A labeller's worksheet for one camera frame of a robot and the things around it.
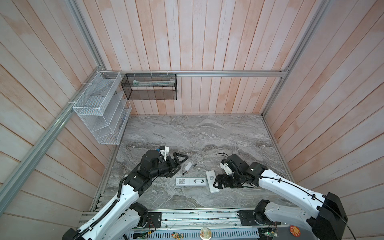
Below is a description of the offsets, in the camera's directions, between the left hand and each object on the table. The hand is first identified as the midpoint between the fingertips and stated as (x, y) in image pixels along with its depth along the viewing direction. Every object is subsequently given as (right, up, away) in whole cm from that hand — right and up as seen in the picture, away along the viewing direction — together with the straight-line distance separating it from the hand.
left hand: (185, 165), depth 71 cm
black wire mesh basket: (-25, +48, +32) cm, 63 cm away
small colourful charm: (-4, -33, -3) cm, 33 cm away
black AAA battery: (+5, -6, +21) cm, 22 cm away
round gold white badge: (+10, -32, -1) cm, 34 cm away
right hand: (+18, -12, +7) cm, 23 cm away
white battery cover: (+2, -5, +21) cm, 22 cm away
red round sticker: (+53, -31, -1) cm, 61 cm away
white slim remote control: (+3, -13, +13) cm, 18 cm away
